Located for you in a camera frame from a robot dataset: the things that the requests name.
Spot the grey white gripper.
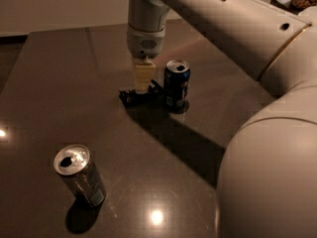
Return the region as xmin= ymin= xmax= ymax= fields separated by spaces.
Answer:
xmin=127 ymin=26 xmax=165 ymax=93

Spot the black rxbar chocolate bar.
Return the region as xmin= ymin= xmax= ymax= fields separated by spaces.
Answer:
xmin=119 ymin=79 xmax=163 ymax=108

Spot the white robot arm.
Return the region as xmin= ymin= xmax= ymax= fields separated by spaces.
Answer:
xmin=128 ymin=0 xmax=317 ymax=238

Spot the blue pepsi can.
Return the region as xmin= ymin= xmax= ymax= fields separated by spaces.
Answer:
xmin=163 ymin=59 xmax=190 ymax=113

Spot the silver grey drink can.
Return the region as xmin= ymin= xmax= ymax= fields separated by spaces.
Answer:
xmin=53 ymin=144 xmax=106 ymax=207

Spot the dark box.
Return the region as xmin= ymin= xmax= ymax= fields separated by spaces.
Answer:
xmin=270 ymin=0 xmax=300 ymax=15

